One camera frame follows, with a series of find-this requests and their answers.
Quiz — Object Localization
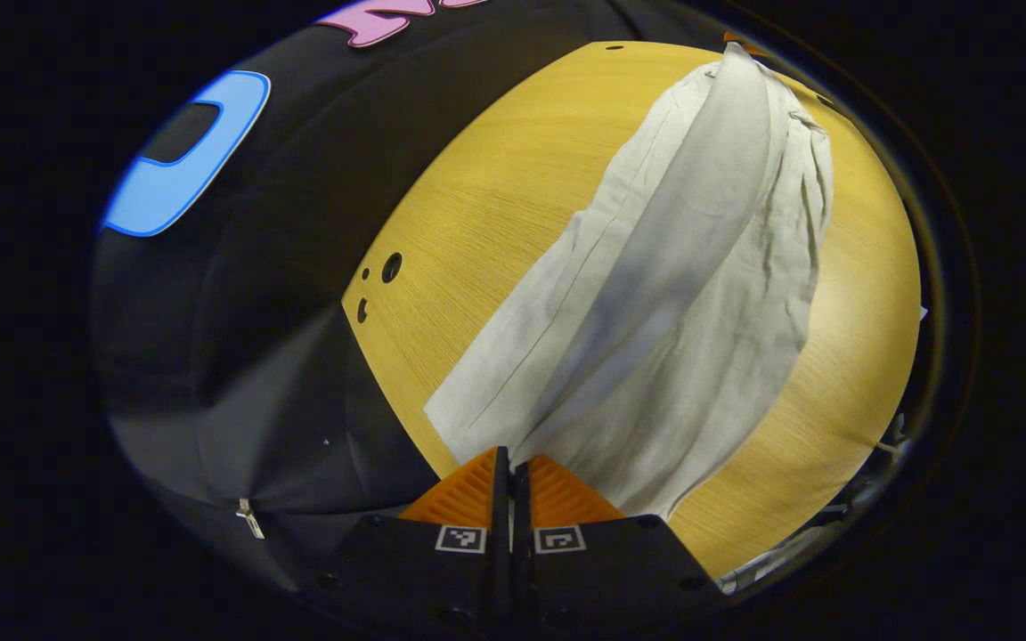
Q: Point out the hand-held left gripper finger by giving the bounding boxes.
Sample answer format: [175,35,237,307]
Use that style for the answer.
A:
[513,452,729,635]
[295,445,512,635]

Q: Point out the white jeans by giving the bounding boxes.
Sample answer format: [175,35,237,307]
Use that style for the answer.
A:
[424,43,835,522]

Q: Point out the metal binder clip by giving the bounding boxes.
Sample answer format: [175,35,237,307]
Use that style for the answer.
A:
[236,498,267,541]

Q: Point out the black backdrop cloth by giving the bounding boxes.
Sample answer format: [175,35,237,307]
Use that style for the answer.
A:
[90,0,745,593]

